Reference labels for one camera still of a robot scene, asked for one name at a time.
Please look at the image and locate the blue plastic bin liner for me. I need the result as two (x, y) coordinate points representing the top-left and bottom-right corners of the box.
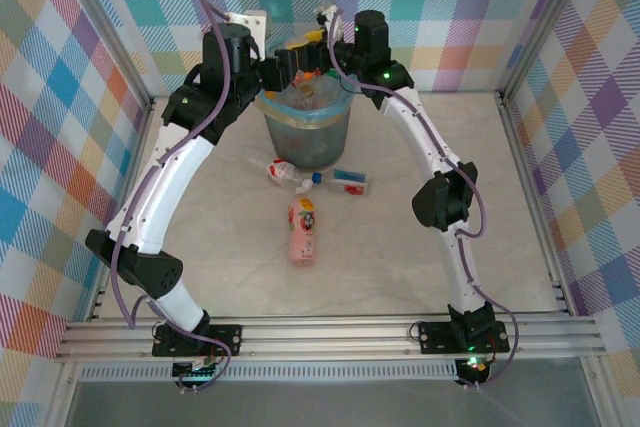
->
(253, 66), (352, 131)

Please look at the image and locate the grey mesh waste bin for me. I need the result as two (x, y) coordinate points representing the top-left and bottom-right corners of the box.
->
(253, 64), (352, 173)

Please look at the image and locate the clear bottle with blue cap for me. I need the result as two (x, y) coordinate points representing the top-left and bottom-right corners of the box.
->
(243, 149), (324, 189)

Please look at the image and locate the clear bottle with blue label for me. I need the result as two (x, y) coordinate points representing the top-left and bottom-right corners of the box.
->
(322, 168), (375, 197)

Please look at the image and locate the pink drink bottle white cap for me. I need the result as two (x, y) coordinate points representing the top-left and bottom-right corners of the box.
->
(288, 185), (320, 268)

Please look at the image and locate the left controller circuit board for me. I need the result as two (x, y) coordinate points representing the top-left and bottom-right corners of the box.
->
(172, 359), (221, 391)

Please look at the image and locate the controller circuit board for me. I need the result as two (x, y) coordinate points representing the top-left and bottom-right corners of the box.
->
(457, 355), (492, 387)
(172, 359), (221, 391)

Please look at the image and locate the right controller circuit board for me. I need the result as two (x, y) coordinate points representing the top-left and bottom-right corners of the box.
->
(457, 355), (492, 387)

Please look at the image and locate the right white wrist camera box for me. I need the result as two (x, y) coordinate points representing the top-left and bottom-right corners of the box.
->
(314, 3), (345, 36)

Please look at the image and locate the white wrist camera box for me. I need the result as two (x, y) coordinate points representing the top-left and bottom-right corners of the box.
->
(227, 9), (270, 48)
(314, 3), (345, 36)

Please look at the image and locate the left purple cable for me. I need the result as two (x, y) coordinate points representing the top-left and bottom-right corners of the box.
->
(112, 0), (234, 393)

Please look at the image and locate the purple cable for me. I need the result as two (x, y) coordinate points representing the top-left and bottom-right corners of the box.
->
(324, 11), (524, 391)
(112, 0), (234, 393)

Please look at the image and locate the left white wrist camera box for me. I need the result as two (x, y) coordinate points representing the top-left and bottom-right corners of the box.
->
(227, 9), (270, 48)

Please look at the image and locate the aluminium side rail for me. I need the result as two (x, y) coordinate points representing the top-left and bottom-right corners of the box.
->
(84, 96), (156, 323)
(497, 91), (576, 316)

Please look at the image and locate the aluminium frame post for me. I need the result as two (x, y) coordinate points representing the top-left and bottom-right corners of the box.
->
(498, 0), (600, 103)
(53, 0), (155, 116)

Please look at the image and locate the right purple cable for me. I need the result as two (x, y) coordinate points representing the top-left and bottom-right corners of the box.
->
(324, 11), (524, 391)

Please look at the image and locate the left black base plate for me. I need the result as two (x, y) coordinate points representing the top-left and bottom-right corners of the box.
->
(152, 324), (243, 358)

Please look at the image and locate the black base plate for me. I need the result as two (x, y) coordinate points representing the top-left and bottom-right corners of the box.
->
(417, 319), (511, 354)
(152, 324), (243, 358)

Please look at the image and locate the aluminium front rail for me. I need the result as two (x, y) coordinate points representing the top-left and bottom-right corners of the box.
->
(54, 314), (609, 363)

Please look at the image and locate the grey slotted cable duct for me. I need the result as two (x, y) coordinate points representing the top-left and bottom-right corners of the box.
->
(79, 361), (461, 383)

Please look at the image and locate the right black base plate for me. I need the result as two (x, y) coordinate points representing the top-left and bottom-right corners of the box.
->
(417, 319), (511, 354)

